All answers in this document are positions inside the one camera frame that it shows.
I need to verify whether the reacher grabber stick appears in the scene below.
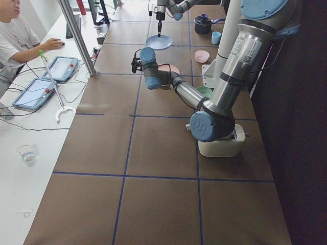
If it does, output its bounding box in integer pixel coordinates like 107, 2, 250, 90
38, 50, 76, 124

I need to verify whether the black monitor stand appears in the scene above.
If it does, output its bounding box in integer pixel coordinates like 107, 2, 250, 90
88, 0, 110, 26

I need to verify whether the blue teach pendant far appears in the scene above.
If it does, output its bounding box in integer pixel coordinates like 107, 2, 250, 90
48, 56, 78, 83

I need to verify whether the dark blue saucepan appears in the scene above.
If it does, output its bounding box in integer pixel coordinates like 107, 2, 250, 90
194, 14, 226, 34

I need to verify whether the paper cup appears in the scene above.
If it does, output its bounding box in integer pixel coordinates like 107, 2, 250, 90
17, 144, 35, 162

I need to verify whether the green bowl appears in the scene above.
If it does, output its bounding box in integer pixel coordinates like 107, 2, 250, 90
196, 86, 213, 99

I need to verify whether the pink plate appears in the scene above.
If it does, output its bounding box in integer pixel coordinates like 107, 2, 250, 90
158, 64, 180, 75

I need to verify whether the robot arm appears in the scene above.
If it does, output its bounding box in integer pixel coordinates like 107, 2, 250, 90
154, 0, 200, 37
132, 1, 302, 142

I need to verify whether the white toaster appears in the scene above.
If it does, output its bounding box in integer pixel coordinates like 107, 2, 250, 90
198, 124, 246, 157

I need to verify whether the blue plate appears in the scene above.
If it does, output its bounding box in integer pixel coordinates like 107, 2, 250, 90
145, 35, 173, 50

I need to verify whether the person in white shirt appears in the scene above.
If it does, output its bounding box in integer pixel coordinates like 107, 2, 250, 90
1, 1, 63, 95

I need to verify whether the grey aluminium post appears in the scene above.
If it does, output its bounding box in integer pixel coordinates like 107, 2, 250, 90
58, 0, 96, 77

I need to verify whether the pink bowl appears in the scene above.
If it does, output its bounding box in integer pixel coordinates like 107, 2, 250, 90
194, 50, 210, 63

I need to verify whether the blue teach pendant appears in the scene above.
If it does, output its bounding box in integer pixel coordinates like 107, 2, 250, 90
48, 56, 78, 83
12, 78, 54, 110

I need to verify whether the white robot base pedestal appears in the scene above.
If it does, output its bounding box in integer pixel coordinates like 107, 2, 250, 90
202, 0, 241, 89

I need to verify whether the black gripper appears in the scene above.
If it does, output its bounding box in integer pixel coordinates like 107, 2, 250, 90
131, 57, 141, 74
156, 11, 165, 37

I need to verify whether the blue teach pendant near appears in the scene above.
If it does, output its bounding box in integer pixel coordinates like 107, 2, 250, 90
12, 78, 54, 110

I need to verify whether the light blue cup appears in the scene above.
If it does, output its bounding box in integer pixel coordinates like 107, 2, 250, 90
211, 31, 221, 44

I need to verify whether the black keyboard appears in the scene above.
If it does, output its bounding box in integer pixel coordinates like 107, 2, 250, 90
65, 14, 82, 40

